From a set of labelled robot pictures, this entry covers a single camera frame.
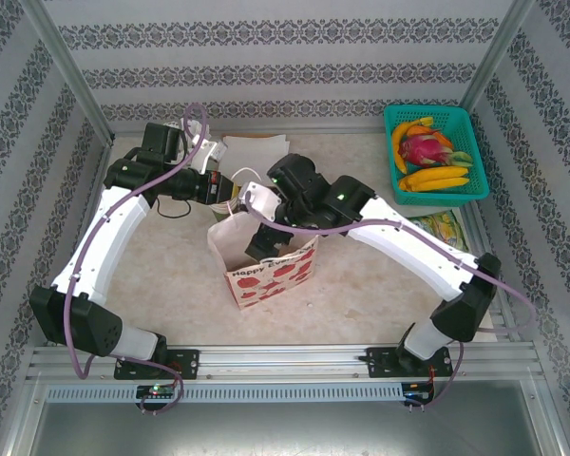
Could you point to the green paper cup with text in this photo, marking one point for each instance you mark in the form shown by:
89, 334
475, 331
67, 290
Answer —
220, 216

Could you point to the white paper bag red prints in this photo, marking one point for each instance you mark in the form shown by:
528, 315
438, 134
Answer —
266, 285

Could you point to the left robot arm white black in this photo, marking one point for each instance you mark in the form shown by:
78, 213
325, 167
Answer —
104, 247

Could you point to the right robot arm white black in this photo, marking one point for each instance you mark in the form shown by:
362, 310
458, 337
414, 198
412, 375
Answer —
408, 242

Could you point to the nested white-rimmed paper cup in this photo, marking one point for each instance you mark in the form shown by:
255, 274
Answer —
224, 205

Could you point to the white napkin stack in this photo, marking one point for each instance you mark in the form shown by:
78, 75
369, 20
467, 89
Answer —
256, 147

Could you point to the curved yellow banana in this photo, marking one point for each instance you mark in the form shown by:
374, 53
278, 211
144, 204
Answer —
396, 142

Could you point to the pink dragon fruit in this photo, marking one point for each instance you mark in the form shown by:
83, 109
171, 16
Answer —
420, 149

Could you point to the orange fruit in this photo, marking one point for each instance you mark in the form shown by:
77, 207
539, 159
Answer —
420, 130

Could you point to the yellow green snack packet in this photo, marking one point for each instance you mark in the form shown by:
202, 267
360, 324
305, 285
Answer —
444, 228

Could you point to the green fruit piece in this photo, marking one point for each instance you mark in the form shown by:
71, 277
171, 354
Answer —
463, 157

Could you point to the teal plastic basket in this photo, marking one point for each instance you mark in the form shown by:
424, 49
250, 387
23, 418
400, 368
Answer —
472, 161

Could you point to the small controller circuit board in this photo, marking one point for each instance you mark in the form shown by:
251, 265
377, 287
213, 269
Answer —
418, 392
157, 391

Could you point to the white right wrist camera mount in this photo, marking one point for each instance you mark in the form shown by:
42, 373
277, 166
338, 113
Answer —
263, 199

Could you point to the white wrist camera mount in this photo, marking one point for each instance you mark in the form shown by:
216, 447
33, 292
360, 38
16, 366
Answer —
209, 152
263, 199

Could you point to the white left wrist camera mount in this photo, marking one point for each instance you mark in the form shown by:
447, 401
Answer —
209, 152

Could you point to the aluminium frame post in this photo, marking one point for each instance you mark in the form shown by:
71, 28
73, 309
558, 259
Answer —
69, 71
499, 47

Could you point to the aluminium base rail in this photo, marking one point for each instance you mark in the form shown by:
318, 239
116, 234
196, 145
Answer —
285, 358

